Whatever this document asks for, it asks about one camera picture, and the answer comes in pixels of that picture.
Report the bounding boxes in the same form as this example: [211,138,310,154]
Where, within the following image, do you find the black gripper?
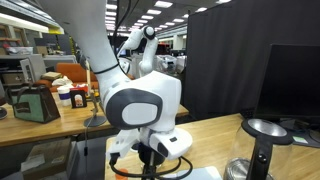
[137,142,167,180]

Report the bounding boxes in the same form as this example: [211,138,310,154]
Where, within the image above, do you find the cardboard box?
[21,137,73,180]

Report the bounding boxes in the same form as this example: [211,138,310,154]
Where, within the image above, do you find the wooden side table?
[0,91,190,148]

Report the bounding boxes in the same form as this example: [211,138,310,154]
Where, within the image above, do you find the white paper cup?
[56,84,73,108]

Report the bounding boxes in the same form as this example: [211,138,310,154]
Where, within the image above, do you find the glass electric kettle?
[222,117,295,180]

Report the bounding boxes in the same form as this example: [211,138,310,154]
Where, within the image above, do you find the orange sofa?
[34,62,135,93]

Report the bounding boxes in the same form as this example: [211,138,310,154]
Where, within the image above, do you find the white crumpled cloth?
[51,75,74,88]

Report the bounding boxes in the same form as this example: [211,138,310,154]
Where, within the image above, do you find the black curtain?
[184,0,320,120]

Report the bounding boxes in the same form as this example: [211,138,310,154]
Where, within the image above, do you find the green brown bag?
[4,84,62,125]

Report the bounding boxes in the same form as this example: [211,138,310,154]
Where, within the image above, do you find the tan box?
[41,71,63,82]

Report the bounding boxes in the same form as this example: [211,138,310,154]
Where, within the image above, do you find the grey cabinet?
[19,54,48,83]

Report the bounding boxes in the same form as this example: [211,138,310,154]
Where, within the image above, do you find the green sticky note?
[292,135,310,145]

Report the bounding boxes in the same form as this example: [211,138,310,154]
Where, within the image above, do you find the black round object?
[0,105,9,121]

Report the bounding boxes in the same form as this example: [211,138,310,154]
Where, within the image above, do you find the black computer monitor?
[254,43,320,148]

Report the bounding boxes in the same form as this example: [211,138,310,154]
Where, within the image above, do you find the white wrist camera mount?
[106,128,142,165]

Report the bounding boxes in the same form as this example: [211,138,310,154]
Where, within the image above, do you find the wooden camera stand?
[82,54,108,129]

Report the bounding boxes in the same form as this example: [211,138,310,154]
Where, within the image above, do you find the small picture frame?
[69,89,89,110]

